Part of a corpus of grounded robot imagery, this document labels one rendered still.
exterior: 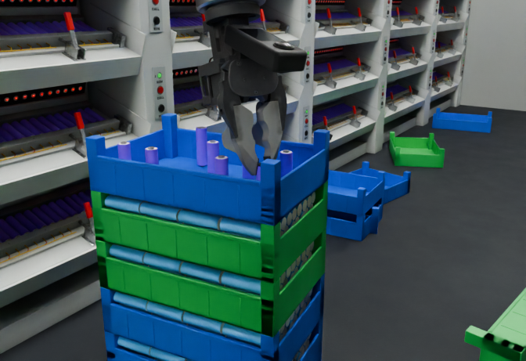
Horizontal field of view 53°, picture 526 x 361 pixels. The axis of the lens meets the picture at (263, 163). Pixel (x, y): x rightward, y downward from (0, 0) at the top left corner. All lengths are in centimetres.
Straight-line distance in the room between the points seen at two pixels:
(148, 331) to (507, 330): 54
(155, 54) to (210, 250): 64
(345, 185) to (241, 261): 109
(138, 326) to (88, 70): 54
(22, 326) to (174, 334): 47
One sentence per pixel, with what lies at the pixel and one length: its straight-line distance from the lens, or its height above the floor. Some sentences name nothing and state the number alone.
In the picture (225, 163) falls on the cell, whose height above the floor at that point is 46.
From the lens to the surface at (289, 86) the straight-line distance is 182.
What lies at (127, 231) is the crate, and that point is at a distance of 80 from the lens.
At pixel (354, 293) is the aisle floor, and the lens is 133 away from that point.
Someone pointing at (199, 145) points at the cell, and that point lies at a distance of 88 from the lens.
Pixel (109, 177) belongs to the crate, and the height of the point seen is 43.
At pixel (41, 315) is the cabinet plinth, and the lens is 125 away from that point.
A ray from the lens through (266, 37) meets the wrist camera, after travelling 65.
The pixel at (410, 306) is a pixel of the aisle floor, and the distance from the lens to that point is 130.
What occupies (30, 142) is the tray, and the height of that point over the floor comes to 40.
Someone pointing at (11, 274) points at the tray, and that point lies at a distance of 116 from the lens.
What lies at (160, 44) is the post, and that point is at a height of 57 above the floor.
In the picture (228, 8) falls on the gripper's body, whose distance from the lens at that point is 68.
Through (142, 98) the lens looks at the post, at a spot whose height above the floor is 46.
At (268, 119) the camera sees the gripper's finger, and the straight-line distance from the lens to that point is 68.
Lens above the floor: 66
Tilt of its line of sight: 17 degrees down
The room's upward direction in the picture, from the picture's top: straight up
